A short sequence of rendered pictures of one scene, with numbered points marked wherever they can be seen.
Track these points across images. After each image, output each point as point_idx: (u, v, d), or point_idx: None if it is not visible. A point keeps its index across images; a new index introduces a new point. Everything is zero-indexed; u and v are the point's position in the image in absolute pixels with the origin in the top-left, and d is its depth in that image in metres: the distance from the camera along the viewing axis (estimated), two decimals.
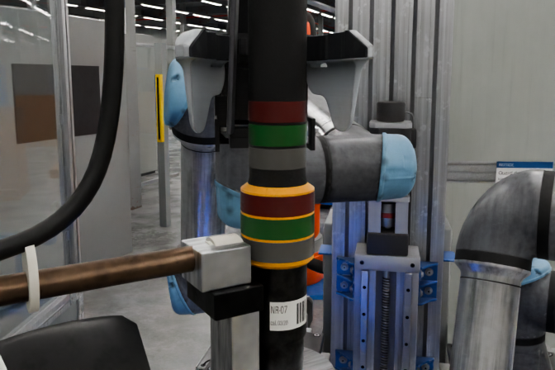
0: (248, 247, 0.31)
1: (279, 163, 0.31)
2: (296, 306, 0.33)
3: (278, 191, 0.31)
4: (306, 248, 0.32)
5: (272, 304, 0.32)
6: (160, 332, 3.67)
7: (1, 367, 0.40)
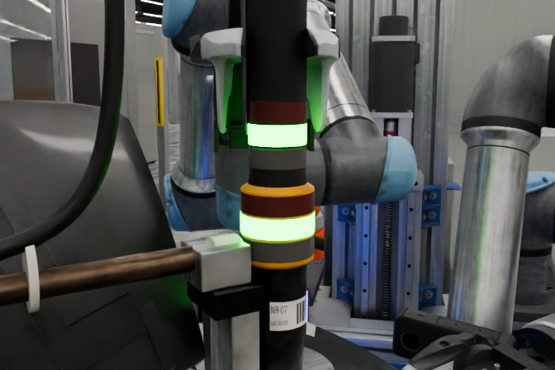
0: (248, 247, 0.31)
1: (279, 163, 0.31)
2: (296, 306, 0.33)
3: (278, 191, 0.31)
4: (306, 248, 0.32)
5: (272, 304, 0.32)
6: None
7: None
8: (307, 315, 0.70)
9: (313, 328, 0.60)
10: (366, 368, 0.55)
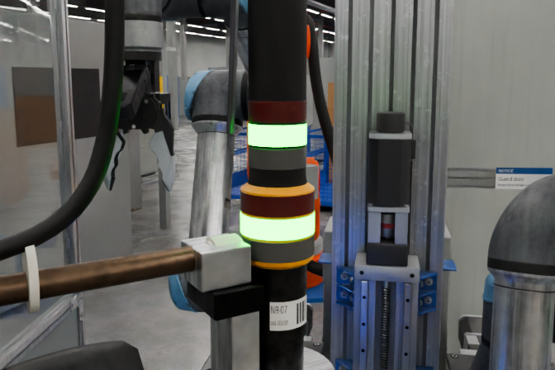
0: (248, 247, 0.31)
1: (279, 163, 0.31)
2: (296, 306, 0.33)
3: (278, 191, 0.31)
4: (306, 248, 0.32)
5: (272, 304, 0.32)
6: (160, 335, 3.68)
7: None
8: None
9: None
10: None
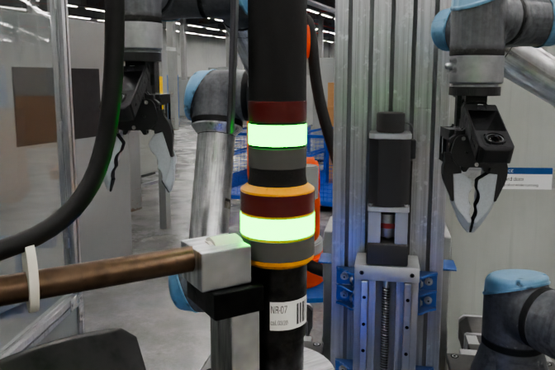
0: (248, 247, 0.31)
1: (279, 163, 0.31)
2: (296, 306, 0.33)
3: (278, 191, 0.31)
4: (306, 248, 0.32)
5: (272, 304, 0.32)
6: (160, 335, 3.68)
7: None
8: None
9: None
10: None
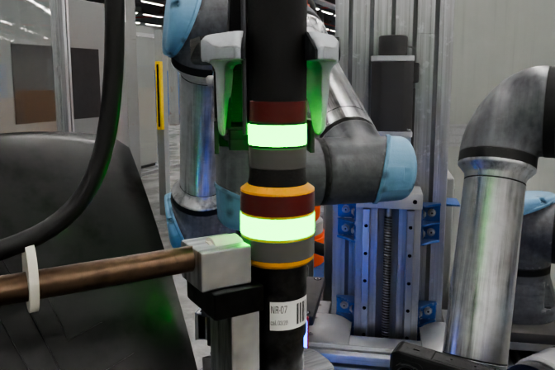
0: (248, 247, 0.31)
1: (279, 163, 0.31)
2: (296, 306, 0.33)
3: (278, 191, 0.31)
4: (306, 248, 0.32)
5: (272, 304, 0.32)
6: None
7: None
8: (307, 344, 0.71)
9: None
10: None
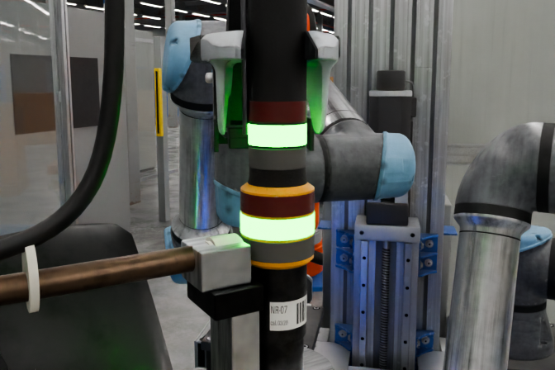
0: (248, 247, 0.31)
1: (279, 163, 0.31)
2: (296, 306, 0.33)
3: (278, 191, 0.31)
4: (306, 248, 0.32)
5: (272, 304, 0.32)
6: (159, 323, 3.66)
7: None
8: None
9: None
10: None
